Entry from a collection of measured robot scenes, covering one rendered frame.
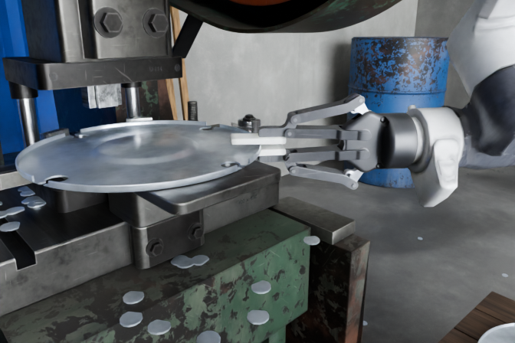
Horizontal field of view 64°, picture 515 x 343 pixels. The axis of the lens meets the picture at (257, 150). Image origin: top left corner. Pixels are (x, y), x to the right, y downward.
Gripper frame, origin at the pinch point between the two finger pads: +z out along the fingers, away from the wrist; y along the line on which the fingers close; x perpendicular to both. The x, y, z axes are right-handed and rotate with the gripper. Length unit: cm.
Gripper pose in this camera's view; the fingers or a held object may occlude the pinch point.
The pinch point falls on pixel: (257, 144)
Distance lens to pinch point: 53.9
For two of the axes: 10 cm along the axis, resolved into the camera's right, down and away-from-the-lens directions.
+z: -9.9, 0.3, -1.0
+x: 1.1, 2.9, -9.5
